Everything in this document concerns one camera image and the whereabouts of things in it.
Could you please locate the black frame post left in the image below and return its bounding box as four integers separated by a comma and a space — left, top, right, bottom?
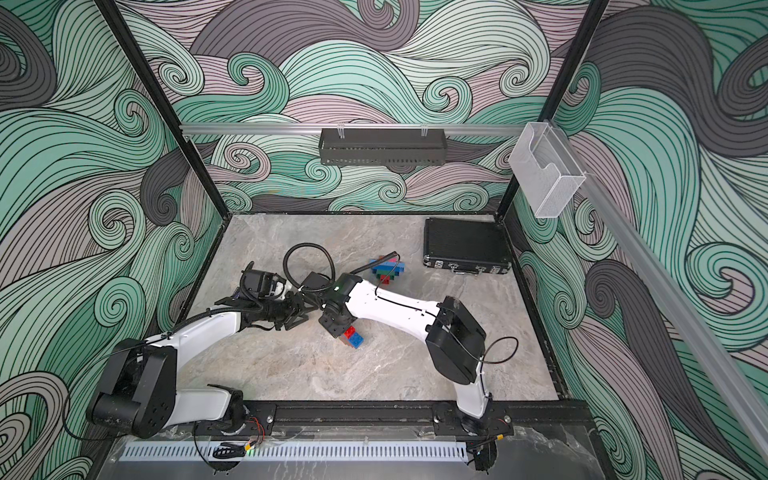
94, 0, 232, 223

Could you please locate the aluminium rail wall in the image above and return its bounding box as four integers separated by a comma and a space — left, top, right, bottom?
548, 122, 768, 463
180, 122, 525, 137

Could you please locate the clear plastic wall bin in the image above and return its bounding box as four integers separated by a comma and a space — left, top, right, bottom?
509, 122, 586, 219

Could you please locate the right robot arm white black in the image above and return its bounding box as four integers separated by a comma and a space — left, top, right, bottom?
319, 274, 490, 436

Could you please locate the black frame post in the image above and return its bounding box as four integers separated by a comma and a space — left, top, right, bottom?
94, 0, 232, 223
494, 1, 608, 225

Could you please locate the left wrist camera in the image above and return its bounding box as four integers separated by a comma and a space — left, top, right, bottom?
239, 269, 287, 301

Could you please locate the aluminium rail right wall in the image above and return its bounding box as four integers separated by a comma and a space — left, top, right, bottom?
548, 122, 768, 463

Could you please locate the blue long brick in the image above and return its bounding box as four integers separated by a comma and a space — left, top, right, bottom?
347, 333, 364, 349

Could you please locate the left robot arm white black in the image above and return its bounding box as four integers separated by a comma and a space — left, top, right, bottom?
85, 294, 318, 439

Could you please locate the white slotted cable duct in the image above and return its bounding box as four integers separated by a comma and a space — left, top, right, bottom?
119, 441, 468, 463

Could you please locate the blue lego brick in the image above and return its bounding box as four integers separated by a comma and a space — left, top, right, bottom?
369, 257, 405, 274

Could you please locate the black perforated wall tray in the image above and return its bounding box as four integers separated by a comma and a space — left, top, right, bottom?
318, 129, 448, 167

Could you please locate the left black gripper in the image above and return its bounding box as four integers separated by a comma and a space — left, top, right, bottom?
258, 292, 319, 330

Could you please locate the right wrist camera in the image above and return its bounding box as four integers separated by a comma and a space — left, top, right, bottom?
299, 272, 333, 298

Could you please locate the aluminium rail back wall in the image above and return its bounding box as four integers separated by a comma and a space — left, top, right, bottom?
180, 122, 525, 137

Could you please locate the green long lego brick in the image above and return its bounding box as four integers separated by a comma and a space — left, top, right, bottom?
375, 270, 401, 280

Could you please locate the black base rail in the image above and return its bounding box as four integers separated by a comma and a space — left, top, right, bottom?
196, 400, 592, 437

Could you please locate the black frame post right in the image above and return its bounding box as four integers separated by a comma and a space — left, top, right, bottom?
494, 1, 608, 225

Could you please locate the black case on table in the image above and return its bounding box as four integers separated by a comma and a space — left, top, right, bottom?
422, 218, 513, 275

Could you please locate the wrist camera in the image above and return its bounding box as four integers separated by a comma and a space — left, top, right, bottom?
239, 269, 287, 301
299, 272, 333, 298

